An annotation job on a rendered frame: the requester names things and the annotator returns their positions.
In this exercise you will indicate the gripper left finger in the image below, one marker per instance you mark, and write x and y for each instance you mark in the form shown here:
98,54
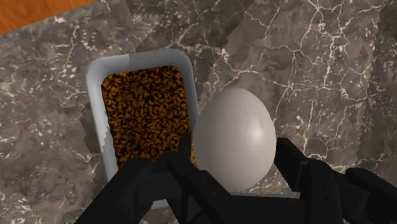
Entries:
145,186

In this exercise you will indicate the white egg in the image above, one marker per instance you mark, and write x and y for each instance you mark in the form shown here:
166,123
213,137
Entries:
235,139

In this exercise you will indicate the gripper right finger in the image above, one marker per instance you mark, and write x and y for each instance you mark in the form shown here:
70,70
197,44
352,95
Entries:
322,192

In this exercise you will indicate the white tray of brown kibble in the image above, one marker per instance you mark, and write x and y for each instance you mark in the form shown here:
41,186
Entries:
145,111

